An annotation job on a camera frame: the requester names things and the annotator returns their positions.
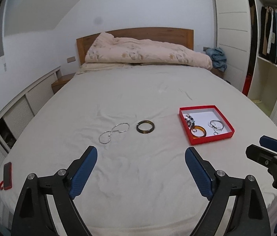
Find amber bangle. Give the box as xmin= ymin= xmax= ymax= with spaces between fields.
xmin=191 ymin=125 xmax=206 ymax=138

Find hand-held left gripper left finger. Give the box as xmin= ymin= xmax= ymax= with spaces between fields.
xmin=12 ymin=146 xmax=98 ymax=236

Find wooden headboard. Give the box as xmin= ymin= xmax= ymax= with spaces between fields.
xmin=76 ymin=27 xmax=194 ymax=65

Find bed with white sheet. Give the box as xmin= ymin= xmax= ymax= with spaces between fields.
xmin=0 ymin=65 xmax=277 ymax=236

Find black beaded bracelet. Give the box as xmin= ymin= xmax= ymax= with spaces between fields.
xmin=184 ymin=113 xmax=196 ymax=129

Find red phone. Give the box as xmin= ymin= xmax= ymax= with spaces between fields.
xmin=0 ymin=162 xmax=13 ymax=190

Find silver chain necklace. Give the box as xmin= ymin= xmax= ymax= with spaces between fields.
xmin=98 ymin=123 xmax=130 ymax=145

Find white wardrobe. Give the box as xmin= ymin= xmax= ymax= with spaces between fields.
xmin=212 ymin=0 xmax=277 ymax=138

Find cream pillow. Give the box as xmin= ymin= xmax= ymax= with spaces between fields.
xmin=76 ymin=63 xmax=134 ymax=74

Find hanging dark clothes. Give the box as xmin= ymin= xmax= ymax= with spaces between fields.
xmin=259 ymin=5 xmax=277 ymax=68

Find red bag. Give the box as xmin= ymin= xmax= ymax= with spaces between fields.
xmin=242 ymin=73 xmax=253 ymax=96

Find red shallow box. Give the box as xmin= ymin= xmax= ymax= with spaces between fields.
xmin=179 ymin=105 xmax=235 ymax=146

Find pink floral quilt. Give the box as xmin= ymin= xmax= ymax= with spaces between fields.
xmin=85 ymin=32 xmax=213 ymax=70

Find dark green bangle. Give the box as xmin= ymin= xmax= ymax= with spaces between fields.
xmin=136 ymin=120 xmax=155 ymax=134

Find blue clothes pile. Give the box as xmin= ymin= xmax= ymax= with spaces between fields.
xmin=205 ymin=47 xmax=228 ymax=70

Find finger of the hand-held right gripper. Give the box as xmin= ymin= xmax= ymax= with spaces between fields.
xmin=246 ymin=145 xmax=277 ymax=168
xmin=259 ymin=135 xmax=277 ymax=153

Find wooden nightstand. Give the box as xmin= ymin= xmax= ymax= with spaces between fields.
xmin=211 ymin=67 xmax=225 ymax=79
xmin=52 ymin=73 xmax=75 ymax=94

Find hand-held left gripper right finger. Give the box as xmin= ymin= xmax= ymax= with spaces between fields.
xmin=185 ymin=147 xmax=270 ymax=236

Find thin silver hinged bangle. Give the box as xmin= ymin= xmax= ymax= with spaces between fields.
xmin=210 ymin=119 xmax=225 ymax=129

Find low white cabinet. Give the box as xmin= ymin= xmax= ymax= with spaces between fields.
xmin=0 ymin=65 xmax=63 ymax=158

